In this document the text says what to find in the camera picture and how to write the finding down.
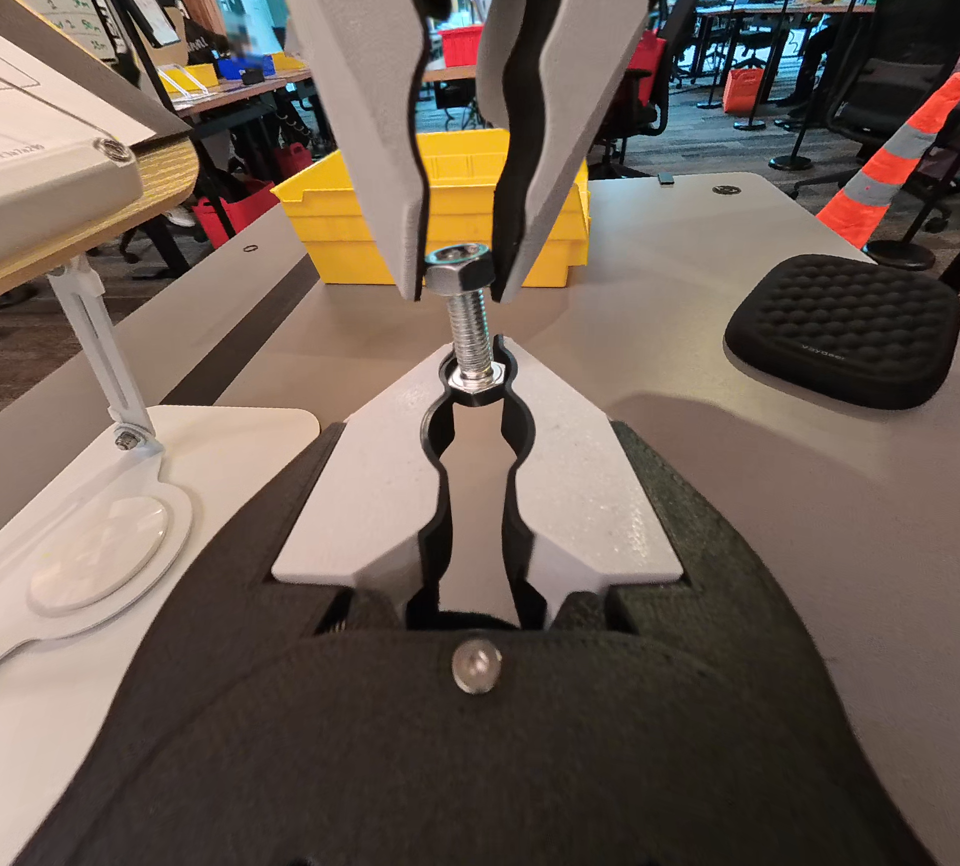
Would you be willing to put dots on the printed instruction sheet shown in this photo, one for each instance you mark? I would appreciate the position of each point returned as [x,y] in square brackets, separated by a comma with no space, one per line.
[67,109]

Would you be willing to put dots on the orange traffic cone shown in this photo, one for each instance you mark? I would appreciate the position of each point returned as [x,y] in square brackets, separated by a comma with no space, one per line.
[892,161]

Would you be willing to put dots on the red storage bin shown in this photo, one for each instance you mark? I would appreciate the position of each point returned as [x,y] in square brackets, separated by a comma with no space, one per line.
[461,49]

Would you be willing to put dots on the orange bag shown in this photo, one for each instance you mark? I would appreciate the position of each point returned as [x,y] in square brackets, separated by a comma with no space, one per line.
[744,94]

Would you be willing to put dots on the white stand with wooden board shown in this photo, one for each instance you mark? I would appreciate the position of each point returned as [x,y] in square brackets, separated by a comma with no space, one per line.
[225,446]

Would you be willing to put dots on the yellow plastic bin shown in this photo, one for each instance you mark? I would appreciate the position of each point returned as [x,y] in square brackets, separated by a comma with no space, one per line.
[465,206]

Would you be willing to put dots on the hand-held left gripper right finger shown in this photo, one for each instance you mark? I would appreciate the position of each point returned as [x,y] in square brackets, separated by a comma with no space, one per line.
[592,499]

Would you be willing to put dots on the silver hex bolt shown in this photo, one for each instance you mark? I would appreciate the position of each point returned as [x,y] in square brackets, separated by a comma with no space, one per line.
[469,326]

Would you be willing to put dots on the silver hex nut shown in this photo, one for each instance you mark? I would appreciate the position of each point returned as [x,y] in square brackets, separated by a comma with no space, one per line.
[495,379]

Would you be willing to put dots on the red floor crate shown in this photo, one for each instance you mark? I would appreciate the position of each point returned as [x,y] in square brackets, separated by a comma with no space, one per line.
[232,210]

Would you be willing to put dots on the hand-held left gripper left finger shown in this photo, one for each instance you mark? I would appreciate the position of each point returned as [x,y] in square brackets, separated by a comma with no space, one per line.
[367,499]

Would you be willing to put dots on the small blue bin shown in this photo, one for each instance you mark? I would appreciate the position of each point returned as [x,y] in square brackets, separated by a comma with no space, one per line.
[244,68]

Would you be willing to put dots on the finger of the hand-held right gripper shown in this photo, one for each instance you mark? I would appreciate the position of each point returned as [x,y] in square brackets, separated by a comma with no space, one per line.
[352,56]
[600,19]

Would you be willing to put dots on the black mesh office chair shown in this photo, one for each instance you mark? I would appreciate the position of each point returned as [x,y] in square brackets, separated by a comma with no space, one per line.
[885,94]

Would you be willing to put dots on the small yellow bin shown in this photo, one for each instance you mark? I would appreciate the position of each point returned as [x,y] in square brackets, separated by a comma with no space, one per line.
[191,77]

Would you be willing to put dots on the black dimpled wrist rest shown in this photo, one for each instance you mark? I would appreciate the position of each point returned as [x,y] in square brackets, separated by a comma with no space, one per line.
[847,326]

